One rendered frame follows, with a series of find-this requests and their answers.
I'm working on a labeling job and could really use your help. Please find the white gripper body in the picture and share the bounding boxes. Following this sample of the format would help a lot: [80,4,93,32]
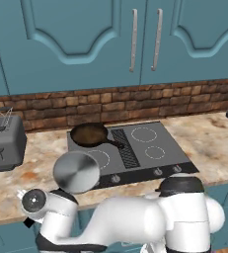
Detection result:
[16,189,29,203]

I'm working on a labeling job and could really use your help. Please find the silver cupboard door handle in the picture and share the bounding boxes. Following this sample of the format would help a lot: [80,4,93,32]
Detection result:
[128,8,139,73]
[150,8,164,72]

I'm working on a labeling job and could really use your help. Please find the silver steel pan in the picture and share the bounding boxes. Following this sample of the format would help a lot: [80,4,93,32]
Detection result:
[52,150,102,195]

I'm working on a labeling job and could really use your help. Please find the teal arched cupboard door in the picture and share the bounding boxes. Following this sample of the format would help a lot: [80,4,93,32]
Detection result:
[0,0,148,97]
[139,0,228,86]

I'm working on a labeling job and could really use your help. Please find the black cast iron pan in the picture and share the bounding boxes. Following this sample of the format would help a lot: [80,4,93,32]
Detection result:
[69,122,126,150]

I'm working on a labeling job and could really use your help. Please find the dark grey hob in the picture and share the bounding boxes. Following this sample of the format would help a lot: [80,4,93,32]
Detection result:
[66,121,200,191]

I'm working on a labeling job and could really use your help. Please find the grey toaster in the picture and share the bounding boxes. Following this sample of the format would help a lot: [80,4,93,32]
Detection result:
[0,106,28,173]

